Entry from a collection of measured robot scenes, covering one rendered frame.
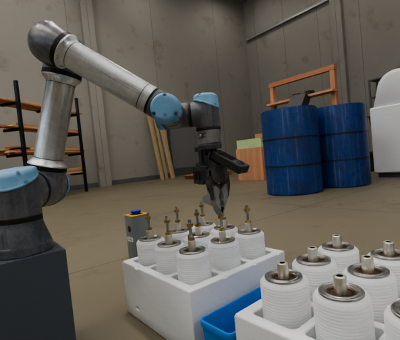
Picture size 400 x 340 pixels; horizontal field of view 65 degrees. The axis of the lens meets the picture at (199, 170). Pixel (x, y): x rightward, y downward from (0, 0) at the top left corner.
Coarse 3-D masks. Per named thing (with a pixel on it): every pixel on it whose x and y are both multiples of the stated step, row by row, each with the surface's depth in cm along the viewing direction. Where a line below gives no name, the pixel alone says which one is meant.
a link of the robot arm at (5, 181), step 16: (0, 176) 80; (16, 176) 81; (32, 176) 84; (0, 192) 80; (16, 192) 81; (32, 192) 84; (48, 192) 91; (0, 208) 80; (16, 208) 81; (32, 208) 83
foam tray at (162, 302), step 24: (264, 264) 96; (144, 288) 97; (168, 288) 86; (192, 288) 80; (216, 288) 83; (240, 288) 89; (144, 312) 99; (168, 312) 87; (192, 312) 78; (168, 336) 88; (192, 336) 79
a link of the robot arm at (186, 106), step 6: (186, 108) 92; (186, 114) 92; (186, 120) 92; (156, 126) 95; (162, 126) 93; (168, 126) 89; (174, 126) 89; (180, 126) 94; (186, 126) 94; (192, 126) 95
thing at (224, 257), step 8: (208, 248) 95; (216, 248) 92; (224, 248) 91; (232, 248) 92; (216, 256) 92; (224, 256) 91; (232, 256) 92; (216, 264) 92; (224, 264) 91; (232, 264) 92; (240, 264) 95
